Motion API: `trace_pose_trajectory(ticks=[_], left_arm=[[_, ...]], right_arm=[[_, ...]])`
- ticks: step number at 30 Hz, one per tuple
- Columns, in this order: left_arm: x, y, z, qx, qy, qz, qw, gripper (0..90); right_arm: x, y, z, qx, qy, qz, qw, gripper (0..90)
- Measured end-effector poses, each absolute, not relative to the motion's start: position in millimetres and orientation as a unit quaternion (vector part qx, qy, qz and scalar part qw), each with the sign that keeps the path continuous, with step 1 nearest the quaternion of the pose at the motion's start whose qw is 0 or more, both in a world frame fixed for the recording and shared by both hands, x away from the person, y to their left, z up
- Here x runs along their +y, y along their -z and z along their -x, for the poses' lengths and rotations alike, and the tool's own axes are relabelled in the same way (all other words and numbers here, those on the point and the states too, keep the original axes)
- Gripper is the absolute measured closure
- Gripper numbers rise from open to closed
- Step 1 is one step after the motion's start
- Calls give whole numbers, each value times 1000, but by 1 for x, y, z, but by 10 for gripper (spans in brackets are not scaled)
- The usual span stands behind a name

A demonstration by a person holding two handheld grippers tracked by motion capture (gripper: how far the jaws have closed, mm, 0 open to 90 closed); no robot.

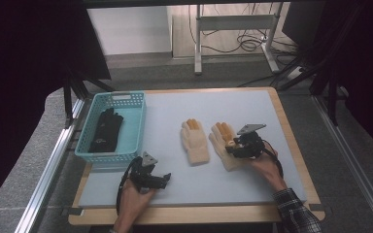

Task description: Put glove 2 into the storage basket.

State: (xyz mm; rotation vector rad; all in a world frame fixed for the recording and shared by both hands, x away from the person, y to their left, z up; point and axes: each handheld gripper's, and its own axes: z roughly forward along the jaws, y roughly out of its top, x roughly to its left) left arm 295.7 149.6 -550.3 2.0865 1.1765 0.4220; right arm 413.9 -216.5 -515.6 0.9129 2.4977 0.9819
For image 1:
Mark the wrist watch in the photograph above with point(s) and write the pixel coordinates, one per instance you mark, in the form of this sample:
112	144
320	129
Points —
112	231

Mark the person's left hand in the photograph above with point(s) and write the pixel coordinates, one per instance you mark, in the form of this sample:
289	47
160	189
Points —
134	204

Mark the white metal stand frame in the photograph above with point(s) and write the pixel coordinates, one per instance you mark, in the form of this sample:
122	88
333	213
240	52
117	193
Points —
236	22

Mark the black tripod legs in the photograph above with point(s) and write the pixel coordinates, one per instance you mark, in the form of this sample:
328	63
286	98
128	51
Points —
74	87
323	74

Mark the turquoise plastic basket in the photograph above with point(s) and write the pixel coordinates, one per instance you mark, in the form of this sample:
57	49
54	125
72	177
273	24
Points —
129	129

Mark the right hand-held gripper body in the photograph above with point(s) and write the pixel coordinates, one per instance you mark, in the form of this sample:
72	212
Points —
251	142

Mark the aluminium rail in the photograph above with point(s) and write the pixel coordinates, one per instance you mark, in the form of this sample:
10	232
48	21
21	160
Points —
50	168
353	161

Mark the grey foam mat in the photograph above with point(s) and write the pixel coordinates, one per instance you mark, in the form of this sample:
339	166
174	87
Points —
187	184

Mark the black curtain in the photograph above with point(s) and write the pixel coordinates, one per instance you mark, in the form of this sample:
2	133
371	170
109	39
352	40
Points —
362	64
22	81

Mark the person's right hand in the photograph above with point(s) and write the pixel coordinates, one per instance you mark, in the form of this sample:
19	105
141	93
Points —
267	170

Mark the black tape strip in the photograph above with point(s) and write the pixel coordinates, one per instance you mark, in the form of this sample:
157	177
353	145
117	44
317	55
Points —
317	207
73	211

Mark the cream knit glove orange fingertips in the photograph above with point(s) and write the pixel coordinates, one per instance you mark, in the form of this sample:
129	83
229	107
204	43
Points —
195	145
221	142

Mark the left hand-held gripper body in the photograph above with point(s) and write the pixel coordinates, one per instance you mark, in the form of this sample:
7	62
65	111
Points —
144	173

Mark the black glove with small logo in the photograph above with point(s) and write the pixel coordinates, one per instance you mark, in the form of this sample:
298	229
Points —
105	134

